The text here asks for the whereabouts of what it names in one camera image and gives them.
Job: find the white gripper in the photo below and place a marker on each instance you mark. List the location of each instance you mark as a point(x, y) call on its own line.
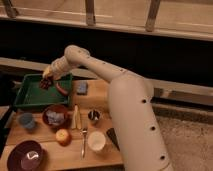
point(58, 68)

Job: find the dark red grape bunch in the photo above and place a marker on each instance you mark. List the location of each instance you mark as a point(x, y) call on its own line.
point(45, 84)

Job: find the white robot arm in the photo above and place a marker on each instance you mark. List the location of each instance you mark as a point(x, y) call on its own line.
point(129, 99)

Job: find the green plastic tray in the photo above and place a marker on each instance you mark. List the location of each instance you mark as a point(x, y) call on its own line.
point(31, 96)

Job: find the red sausage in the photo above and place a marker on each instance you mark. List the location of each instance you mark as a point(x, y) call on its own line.
point(61, 90)

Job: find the blue sponge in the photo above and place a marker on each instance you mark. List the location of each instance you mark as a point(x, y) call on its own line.
point(82, 88)

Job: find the red bowl with cloth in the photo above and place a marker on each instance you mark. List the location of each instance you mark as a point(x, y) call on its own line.
point(55, 115)

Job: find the small blue cup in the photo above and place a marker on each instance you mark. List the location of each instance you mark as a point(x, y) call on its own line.
point(27, 121)

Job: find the yellow banana slice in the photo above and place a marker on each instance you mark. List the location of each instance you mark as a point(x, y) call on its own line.
point(76, 119)

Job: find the small metal cup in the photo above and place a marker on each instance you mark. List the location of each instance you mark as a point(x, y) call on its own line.
point(94, 117)

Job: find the orange apple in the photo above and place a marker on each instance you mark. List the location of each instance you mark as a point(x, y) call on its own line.
point(63, 136)

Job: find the metal fork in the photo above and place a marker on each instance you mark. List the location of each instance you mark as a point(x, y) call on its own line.
point(84, 134)

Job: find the wooden board table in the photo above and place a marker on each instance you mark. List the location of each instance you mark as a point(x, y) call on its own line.
point(68, 157)

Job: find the white cup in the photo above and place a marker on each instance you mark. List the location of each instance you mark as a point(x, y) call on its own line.
point(96, 141)

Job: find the black rectangular remote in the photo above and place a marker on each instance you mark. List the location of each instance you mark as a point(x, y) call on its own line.
point(112, 136)

